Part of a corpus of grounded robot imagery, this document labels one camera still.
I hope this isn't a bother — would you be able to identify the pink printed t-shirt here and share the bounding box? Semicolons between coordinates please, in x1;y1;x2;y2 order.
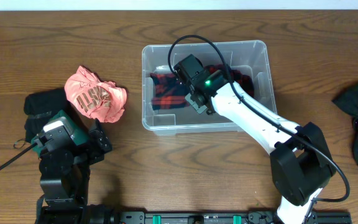
64;66;127;123

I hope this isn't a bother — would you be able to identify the black cable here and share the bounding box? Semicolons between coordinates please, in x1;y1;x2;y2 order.
0;142;39;186
167;34;351;203

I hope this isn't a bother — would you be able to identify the clear plastic storage container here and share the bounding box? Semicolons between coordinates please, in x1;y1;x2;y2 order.
142;40;277;136

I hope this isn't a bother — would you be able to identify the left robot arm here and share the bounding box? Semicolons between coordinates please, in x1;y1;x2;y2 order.
35;120;117;224

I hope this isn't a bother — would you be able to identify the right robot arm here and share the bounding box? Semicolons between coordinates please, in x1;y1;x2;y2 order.
174;55;336;223

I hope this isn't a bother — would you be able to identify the green taped cloth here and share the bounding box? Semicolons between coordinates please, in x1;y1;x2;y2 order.
30;110;89;157

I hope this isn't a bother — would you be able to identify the right black cable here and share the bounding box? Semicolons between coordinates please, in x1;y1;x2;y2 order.
167;34;351;203

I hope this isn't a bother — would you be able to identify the left black cable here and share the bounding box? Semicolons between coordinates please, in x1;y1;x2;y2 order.
0;142;39;186

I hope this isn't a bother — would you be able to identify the red plaid flannel cloth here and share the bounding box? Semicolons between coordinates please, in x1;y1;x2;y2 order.
150;68;254;110

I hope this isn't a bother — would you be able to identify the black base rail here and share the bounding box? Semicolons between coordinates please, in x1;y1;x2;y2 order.
40;210;352;224

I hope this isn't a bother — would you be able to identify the black taped cloth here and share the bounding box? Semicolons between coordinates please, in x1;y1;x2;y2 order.
24;88;69;142

